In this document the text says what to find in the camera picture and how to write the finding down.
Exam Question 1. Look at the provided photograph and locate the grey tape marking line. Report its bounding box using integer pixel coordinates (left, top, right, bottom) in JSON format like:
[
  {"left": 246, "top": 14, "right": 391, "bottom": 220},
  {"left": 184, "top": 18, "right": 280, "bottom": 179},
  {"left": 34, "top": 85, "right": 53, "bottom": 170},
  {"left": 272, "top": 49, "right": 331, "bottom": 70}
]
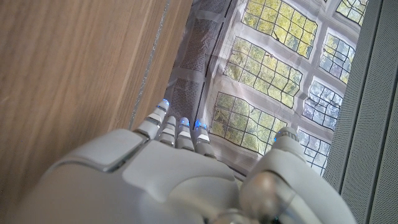
[{"left": 127, "top": 0, "right": 172, "bottom": 131}]

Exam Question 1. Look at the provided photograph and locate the printed window backdrop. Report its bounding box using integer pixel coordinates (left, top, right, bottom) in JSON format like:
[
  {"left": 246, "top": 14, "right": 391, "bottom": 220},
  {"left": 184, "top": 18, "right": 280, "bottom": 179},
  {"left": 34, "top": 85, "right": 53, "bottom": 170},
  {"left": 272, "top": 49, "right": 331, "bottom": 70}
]
[{"left": 163, "top": 0, "right": 371, "bottom": 184}]

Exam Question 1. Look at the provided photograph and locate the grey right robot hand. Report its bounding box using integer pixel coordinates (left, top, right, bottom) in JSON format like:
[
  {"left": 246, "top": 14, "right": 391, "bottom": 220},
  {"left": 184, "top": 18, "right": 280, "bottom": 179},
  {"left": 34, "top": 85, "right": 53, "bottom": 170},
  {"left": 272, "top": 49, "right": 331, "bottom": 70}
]
[{"left": 11, "top": 98, "right": 358, "bottom": 224}]

